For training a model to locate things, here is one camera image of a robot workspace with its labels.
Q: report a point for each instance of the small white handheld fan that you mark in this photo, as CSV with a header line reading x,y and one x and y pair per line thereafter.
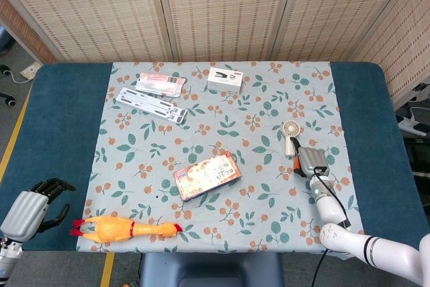
x,y
291,130

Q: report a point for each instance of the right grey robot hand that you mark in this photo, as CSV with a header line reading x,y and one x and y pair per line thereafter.
x,y
312,161

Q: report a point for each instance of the blue felt table cover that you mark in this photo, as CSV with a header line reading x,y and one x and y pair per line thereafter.
x,y
64,125

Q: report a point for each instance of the woven bamboo screen panel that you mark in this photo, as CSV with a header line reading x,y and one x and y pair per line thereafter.
x,y
225,8
403,48
23,31
90,11
339,11

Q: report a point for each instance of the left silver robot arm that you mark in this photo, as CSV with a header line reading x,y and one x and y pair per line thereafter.
x,y
8,260

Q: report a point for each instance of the yellow rubber chicken toy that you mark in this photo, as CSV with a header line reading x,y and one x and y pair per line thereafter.
x,y
111,228

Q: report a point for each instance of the white stapler box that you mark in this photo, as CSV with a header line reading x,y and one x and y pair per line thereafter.
x,y
223,80

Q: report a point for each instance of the black chair castor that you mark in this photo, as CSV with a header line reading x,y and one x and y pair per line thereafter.
x,y
5,70
9,99

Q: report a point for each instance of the orange cookie box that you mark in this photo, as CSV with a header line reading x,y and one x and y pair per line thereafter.
x,y
208,176

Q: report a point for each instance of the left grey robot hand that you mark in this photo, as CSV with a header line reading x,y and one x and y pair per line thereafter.
x,y
27,209

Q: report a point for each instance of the white power strip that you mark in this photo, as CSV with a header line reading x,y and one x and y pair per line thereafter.
x,y
415,127

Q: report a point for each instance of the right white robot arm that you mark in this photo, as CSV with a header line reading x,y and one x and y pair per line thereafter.
x,y
339,213

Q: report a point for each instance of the floral patterned tablecloth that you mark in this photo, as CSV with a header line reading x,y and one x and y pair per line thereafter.
x,y
218,125

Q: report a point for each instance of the beige floor power strip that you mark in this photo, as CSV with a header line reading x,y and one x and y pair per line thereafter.
x,y
31,70

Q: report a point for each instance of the white folding laptop stand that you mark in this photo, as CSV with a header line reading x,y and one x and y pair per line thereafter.
x,y
148,103

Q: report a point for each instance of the pink plastic package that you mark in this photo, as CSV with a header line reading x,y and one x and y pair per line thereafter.
x,y
158,82

